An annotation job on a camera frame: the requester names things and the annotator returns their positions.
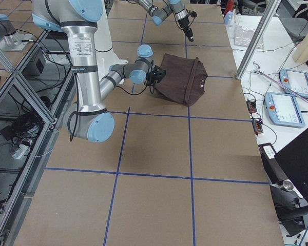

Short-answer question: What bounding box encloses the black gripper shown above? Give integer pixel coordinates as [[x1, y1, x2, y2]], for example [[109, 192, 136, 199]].
[[145, 65, 166, 86], [178, 16, 194, 42]]

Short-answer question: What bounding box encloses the brown t-shirt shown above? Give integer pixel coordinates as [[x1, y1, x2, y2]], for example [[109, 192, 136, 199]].
[[156, 53, 208, 107]]

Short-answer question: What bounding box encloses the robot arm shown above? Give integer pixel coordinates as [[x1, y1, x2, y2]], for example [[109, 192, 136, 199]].
[[127, 0, 197, 42], [32, 1, 165, 143]]

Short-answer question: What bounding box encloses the third robot base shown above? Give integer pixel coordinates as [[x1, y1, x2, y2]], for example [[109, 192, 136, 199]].
[[0, 14, 33, 52]]

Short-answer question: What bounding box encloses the red cylinder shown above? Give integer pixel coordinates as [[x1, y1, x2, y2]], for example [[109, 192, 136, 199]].
[[224, 0, 235, 14]]

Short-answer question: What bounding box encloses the clear plastic bag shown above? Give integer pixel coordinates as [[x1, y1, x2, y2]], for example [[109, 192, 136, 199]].
[[234, 25, 256, 47]]

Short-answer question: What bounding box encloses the near teach pendant tablet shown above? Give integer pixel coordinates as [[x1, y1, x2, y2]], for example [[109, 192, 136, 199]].
[[264, 92, 305, 128]]

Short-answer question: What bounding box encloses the teach pendant tablet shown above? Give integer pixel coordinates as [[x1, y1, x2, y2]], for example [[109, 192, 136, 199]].
[[264, 92, 305, 128], [279, 69, 308, 98]]

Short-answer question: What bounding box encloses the far teach pendant tablet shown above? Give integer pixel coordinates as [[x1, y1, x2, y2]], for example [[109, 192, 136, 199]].
[[279, 69, 308, 98]]

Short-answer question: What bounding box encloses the black monitor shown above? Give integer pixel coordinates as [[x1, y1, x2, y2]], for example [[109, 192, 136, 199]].
[[275, 128, 308, 202]]

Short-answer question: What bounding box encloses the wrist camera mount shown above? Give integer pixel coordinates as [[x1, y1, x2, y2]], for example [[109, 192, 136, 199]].
[[187, 10, 197, 18]]

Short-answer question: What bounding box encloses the aluminium profile post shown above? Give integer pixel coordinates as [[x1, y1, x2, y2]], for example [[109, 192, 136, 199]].
[[236, 0, 281, 79]]

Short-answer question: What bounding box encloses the aluminium frame rack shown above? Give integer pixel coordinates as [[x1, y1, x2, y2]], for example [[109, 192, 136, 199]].
[[0, 31, 75, 245]]

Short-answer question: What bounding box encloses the floor cable bundle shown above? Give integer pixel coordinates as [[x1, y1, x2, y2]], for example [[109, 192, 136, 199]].
[[0, 112, 46, 159]]

